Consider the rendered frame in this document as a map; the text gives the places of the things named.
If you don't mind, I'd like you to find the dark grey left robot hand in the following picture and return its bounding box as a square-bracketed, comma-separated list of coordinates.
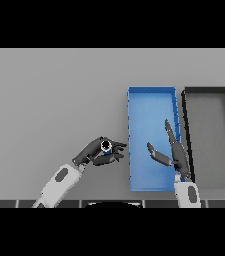
[71, 135, 128, 168]

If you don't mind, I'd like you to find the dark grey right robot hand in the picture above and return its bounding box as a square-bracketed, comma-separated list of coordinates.
[146, 118, 192, 180]

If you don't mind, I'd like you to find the blue bin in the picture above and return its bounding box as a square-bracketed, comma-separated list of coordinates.
[126, 85, 183, 193]

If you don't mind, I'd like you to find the dark grey bin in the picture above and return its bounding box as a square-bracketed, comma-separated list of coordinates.
[180, 86, 225, 190]

